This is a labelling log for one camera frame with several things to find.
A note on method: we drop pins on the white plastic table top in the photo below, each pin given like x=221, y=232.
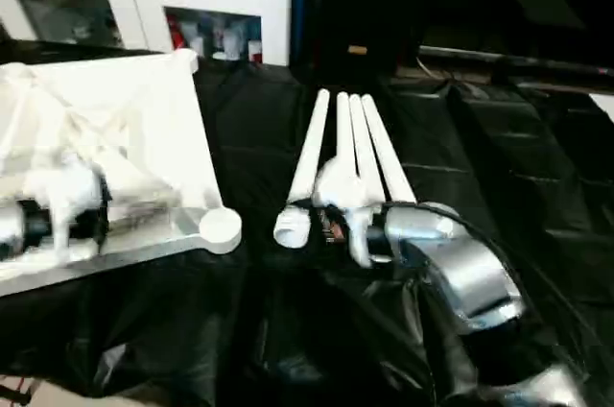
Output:
x=144, y=104

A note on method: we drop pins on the black case with yellow label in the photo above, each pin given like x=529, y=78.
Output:
x=357, y=4

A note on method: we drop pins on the long grey metal bar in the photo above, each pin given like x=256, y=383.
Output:
x=527, y=61

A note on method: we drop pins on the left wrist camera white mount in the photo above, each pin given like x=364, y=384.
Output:
x=62, y=196

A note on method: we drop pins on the black plastic mat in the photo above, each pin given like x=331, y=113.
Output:
x=479, y=186

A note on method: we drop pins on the white plastic table leg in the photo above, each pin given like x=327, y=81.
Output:
x=343, y=128
x=388, y=152
x=312, y=152
x=364, y=148

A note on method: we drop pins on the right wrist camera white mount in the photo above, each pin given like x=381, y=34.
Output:
x=340, y=186

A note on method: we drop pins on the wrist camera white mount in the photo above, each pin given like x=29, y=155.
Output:
x=340, y=186
x=62, y=196

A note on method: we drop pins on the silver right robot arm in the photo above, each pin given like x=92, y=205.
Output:
x=460, y=263

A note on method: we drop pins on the white flat board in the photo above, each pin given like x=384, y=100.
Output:
x=605, y=104

